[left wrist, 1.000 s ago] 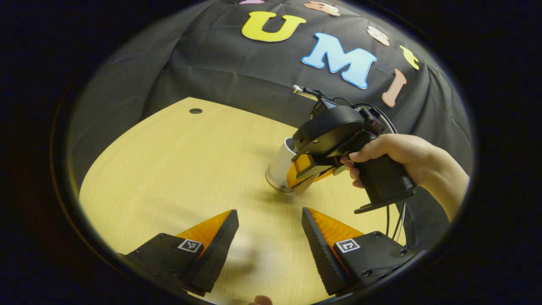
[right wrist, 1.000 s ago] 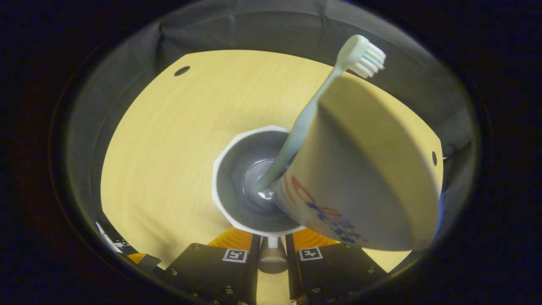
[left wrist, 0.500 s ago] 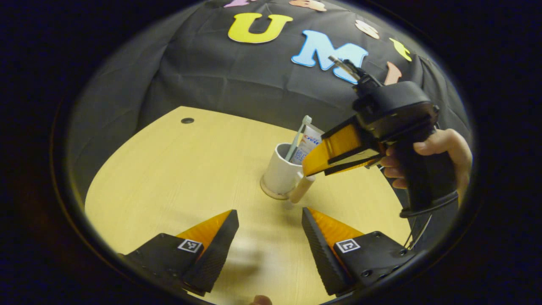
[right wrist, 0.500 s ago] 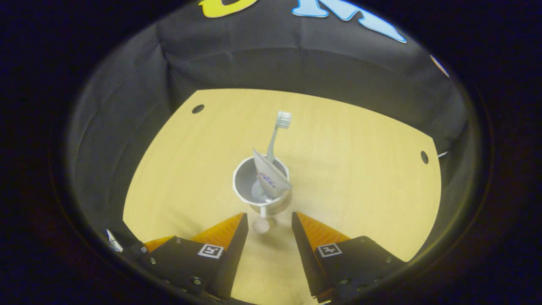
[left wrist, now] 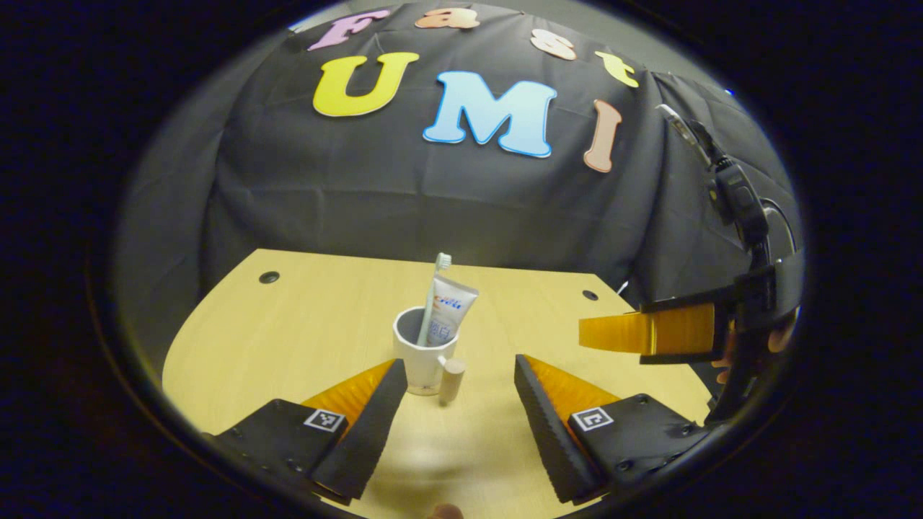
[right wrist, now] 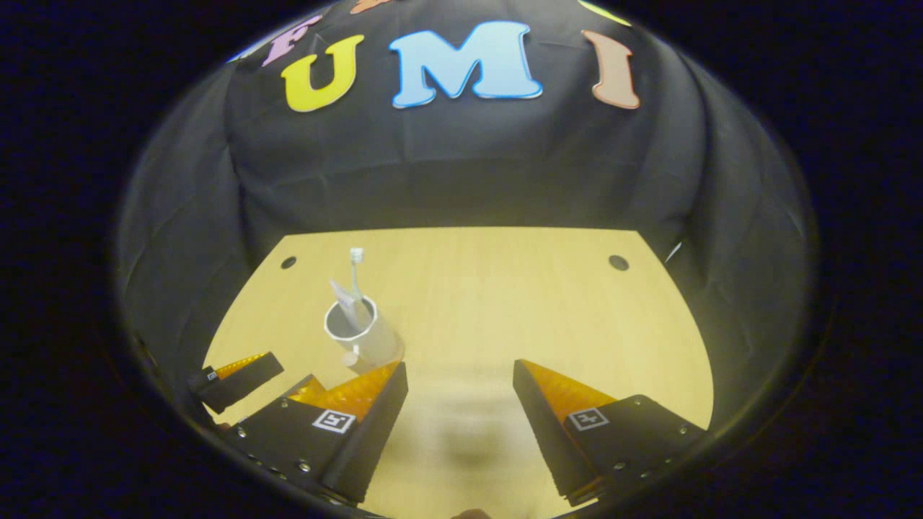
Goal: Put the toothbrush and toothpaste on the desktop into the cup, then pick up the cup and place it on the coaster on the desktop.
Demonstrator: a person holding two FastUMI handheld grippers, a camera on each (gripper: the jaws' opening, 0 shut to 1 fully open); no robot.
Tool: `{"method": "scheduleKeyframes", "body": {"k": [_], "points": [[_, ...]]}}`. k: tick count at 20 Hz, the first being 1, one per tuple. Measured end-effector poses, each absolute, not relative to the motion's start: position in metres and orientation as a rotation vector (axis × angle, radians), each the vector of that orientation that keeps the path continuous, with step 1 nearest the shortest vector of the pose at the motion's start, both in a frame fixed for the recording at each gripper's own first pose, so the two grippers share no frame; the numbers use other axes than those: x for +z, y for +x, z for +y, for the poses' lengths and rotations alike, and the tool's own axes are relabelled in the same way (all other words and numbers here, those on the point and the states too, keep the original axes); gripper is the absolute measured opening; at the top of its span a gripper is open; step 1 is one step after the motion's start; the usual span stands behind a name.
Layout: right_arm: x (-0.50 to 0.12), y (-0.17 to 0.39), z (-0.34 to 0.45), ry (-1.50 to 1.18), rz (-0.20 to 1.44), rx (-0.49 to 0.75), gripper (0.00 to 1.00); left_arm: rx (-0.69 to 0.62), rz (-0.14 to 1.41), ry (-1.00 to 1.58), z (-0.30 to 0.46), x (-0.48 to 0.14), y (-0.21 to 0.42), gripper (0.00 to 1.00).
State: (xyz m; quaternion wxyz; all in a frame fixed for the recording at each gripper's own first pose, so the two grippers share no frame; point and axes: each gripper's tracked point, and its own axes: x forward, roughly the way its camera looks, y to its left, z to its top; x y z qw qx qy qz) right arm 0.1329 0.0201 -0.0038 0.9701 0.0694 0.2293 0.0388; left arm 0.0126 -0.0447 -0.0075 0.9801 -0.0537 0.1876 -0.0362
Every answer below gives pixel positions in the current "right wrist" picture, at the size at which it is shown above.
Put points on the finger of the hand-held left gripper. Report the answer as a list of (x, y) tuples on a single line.
[(241, 380)]

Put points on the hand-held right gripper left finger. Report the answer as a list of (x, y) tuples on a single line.
[(368, 440)]

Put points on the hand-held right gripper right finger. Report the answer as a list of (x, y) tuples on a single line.
[(544, 432)]

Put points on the white cup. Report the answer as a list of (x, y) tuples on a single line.
[(378, 342)]

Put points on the white toothpaste tube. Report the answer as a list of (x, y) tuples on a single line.
[(345, 303)]

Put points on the white toothbrush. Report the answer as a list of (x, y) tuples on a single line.
[(356, 277)]

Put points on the wooden desktop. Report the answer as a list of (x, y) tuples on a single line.
[(505, 303)]

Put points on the small white strip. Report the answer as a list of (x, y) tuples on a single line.
[(673, 251)]

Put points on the black backdrop cloth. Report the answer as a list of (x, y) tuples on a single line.
[(461, 166)]

